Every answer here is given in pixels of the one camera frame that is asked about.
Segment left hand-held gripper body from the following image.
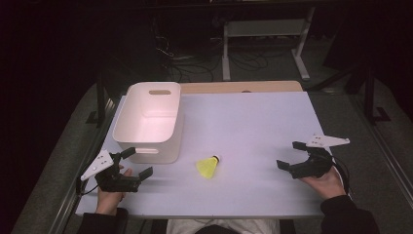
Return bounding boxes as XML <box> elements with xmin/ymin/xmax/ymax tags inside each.
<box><xmin>80</xmin><ymin>149</ymin><xmax>141</xmax><ymax>193</ymax></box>

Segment black floor cables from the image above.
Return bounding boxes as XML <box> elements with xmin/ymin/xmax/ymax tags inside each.
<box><xmin>152</xmin><ymin>19</ymin><xmax>277</xmax><ymax>84</ymax></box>

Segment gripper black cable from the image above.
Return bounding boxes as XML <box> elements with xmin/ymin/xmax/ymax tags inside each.
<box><xmin>330</xmin><ymin>157</ymin><xmax>353</xmax><ymax>197</ymax></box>
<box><xmin>76</xmin><ymin>178</ymin><xmax>100</xmax><ymax>197</ymax></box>

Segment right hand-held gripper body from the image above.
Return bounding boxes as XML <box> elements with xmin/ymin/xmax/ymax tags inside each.
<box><xmin>287</xmin><ymin>134</ymin><xmax>351</xmax><ymax>180</ymax></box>

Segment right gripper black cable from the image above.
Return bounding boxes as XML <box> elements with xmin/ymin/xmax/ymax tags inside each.
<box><xmin>330</xmin><ymin>157</ymin><xmax>353</xmax><ymax>197</ymax></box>

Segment white metal table frame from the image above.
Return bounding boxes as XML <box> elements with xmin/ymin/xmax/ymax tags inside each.
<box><xmin>222</xmin><ymin>6</ymin><xmax>317</xmax><ymax>82</ymax></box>

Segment yellow shuttlecock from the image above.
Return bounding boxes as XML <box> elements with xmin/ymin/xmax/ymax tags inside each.
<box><xmin>196</xmin><ymin>155</ymin><xmax>221</xmax><ymax>179</ymax></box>

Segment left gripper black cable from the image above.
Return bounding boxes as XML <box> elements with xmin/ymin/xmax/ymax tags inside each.
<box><xmin>76</xmin><ymin>178</ymin><xmax>100</xmax><ymax>197</ymax></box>

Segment person's left hand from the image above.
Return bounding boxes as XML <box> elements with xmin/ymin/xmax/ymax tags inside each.
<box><xmin>95</xmin><ymin>165</ymin><xmax>134</xmax><ymax>216</ymax></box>

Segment white plastic bin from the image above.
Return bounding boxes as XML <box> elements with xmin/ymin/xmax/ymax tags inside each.
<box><xmin>112</xmin><ymin>81</ymin><xmax>183</xmax><ymax>165</ymax></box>

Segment black metal stand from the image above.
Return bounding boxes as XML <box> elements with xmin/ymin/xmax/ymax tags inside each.
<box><xmin>85</xmin><ymin>72</ymin><xmax>115</xmax><ymax>129</ymax></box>
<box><xmin>362</xmin><ymin>62</ymin><xmax>392</xmax><ymax>125</ymax></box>

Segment person's right hand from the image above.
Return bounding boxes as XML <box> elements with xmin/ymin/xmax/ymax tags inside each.
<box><xmin>298</xmin><ymin>165</ymin><xmax>347</xmax><ymax>201</ymax></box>

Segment person's light clothing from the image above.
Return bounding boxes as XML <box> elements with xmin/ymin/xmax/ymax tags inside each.
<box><xmin>166</xmin><ymin>218</ymin><xmax>281</xmax><ymax>234</ymax></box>

